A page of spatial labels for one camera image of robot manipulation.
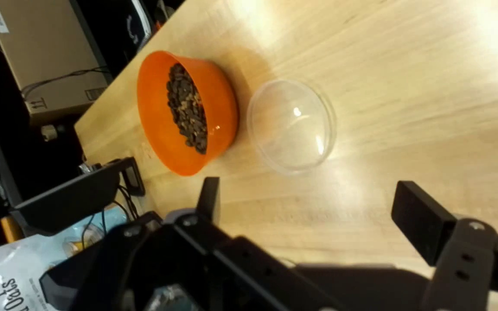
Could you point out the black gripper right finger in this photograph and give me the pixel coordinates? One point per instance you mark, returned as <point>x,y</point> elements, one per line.
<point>419,222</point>

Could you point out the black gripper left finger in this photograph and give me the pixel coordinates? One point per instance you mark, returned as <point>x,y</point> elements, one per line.
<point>207,200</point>

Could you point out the orange bowl with coffee grounds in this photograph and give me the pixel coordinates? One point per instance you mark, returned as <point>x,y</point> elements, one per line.
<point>156,115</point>

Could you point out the black phone stand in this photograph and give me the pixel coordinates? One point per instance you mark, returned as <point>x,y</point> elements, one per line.
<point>70,200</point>

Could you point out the white oats bag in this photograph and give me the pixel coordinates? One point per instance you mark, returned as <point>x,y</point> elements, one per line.
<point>8,271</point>

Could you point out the cardboard box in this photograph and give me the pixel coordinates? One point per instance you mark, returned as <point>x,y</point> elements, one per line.
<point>42,46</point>

